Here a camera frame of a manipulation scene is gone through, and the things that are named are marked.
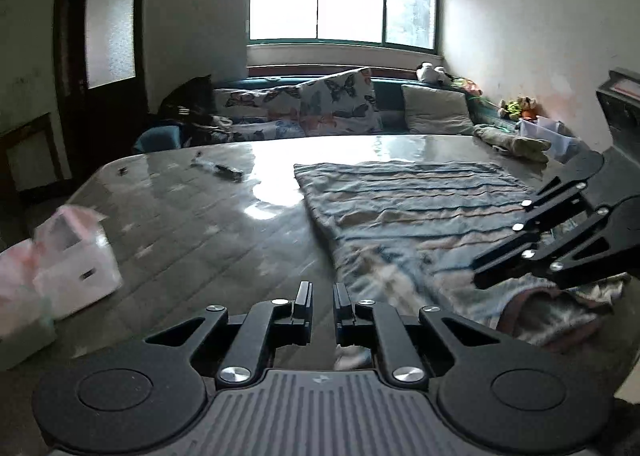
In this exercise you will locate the black bag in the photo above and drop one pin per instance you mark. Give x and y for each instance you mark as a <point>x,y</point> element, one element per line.
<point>190,96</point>

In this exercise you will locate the flat butterfly print pillow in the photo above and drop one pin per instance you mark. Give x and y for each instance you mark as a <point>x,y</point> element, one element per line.
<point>270,130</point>

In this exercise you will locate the pile of dark clothes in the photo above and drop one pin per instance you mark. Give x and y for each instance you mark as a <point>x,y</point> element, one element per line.
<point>210,129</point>

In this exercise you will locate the dark wooden door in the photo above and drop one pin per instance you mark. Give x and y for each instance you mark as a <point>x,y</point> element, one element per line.
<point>70,101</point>

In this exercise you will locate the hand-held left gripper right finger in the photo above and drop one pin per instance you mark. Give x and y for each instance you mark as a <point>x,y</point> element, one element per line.
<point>341,308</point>

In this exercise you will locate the black and white plush toy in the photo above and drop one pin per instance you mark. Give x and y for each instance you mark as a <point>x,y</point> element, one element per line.
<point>430,72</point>

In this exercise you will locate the green framed window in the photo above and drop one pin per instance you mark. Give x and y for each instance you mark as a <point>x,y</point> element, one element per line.
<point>350,1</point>

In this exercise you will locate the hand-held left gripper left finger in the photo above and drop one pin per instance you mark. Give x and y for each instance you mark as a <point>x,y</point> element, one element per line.
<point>303,306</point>

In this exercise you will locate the blue striped cloth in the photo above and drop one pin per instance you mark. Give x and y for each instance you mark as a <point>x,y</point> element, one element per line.
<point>400,216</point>

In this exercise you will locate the low wooden cabinet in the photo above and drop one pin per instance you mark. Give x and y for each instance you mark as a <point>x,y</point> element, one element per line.
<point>30,161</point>

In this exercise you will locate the white pink carton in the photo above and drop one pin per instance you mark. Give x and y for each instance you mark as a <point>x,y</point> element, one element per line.
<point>75,256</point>

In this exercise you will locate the grey pillow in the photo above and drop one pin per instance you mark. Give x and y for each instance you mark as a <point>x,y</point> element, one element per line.
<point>435,109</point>

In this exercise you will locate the orange green plush toy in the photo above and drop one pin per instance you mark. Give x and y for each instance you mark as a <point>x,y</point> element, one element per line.
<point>467,86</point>

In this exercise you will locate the white plastic bag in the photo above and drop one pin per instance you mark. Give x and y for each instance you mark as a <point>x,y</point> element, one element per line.
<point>20,296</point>

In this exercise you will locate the large butterfly print pillow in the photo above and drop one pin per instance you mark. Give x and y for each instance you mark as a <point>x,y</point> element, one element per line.
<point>340,101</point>

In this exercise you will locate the clear plastic storage box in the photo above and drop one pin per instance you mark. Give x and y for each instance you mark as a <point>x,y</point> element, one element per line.
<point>555,134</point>

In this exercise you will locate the folded yellow-green cloth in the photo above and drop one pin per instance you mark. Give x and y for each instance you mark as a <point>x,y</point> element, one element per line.
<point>515,144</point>

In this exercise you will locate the long butterfly print pillow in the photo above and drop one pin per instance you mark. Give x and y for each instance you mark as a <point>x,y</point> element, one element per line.
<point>255,104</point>

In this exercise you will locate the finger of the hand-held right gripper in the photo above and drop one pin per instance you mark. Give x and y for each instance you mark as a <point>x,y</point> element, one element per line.
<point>547,203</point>
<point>530,263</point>

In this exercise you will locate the stuffed toys on ledge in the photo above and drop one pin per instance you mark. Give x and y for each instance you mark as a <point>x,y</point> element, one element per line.
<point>517,109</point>

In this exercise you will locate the teal corner sofa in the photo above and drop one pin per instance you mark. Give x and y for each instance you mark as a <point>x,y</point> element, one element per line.
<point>390,96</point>

